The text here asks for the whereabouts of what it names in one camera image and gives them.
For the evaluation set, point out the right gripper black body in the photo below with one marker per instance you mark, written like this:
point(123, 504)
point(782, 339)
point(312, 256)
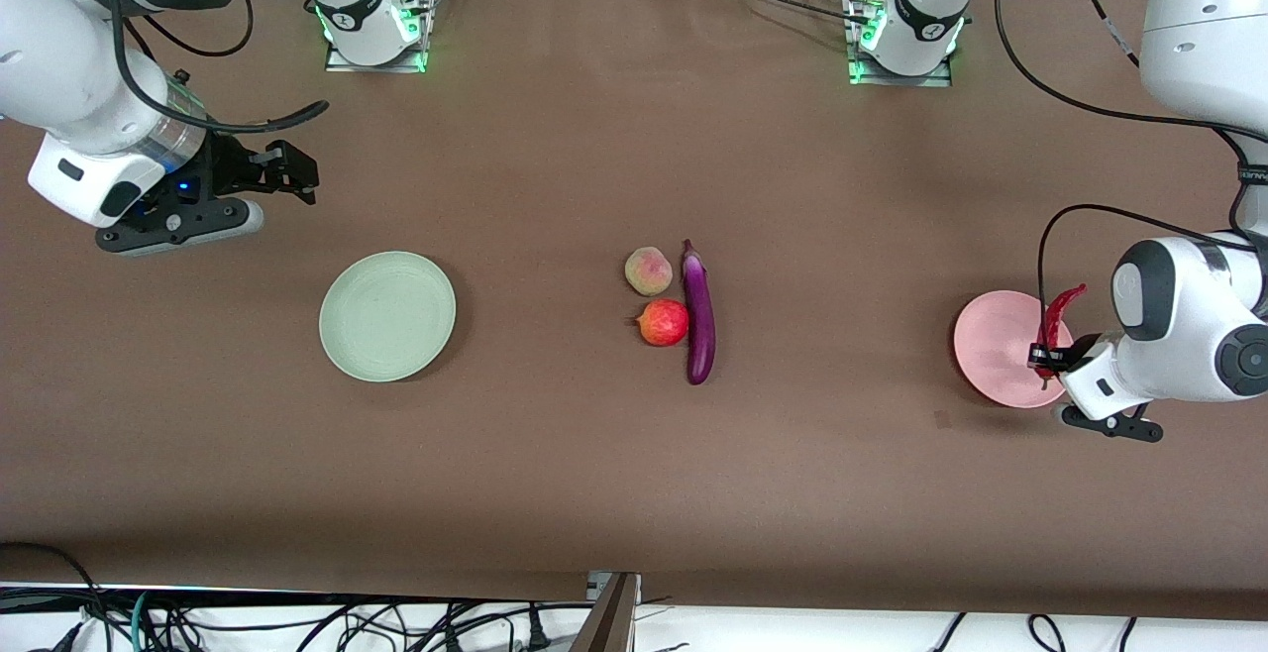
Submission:
point(230, 169)

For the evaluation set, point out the pink plate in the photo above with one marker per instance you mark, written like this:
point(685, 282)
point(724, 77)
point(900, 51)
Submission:
point(991, 350)

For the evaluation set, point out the red pomegranate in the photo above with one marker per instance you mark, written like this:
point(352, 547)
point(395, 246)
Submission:
point(664, 323)

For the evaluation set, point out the aluminium camera post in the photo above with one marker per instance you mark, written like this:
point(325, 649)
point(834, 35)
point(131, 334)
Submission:
point(609, 622)

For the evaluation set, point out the light green plate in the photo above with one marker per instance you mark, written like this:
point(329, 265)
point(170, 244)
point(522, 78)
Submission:
point(386, 315)

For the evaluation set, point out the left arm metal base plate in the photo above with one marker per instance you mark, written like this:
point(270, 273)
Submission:
point(901, 80)

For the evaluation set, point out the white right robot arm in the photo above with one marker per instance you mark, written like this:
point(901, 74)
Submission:
point(59, 87)

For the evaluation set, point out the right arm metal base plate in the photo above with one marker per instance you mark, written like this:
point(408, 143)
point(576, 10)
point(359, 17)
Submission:
point(376, 67)

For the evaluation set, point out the yellow pink peach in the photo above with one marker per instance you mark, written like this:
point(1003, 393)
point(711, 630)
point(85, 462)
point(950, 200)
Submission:
point(649, 271)

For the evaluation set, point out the brown table cover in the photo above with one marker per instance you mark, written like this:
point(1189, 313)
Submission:
point(594, 484)

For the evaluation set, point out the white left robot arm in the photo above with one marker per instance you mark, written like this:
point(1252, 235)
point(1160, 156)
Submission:
point(1189, 38)

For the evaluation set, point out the red chili pepper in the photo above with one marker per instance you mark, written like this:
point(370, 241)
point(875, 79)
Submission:
point(1055, 320)

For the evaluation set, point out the purple eggplant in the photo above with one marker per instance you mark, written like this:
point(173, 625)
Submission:
point(699, 325)

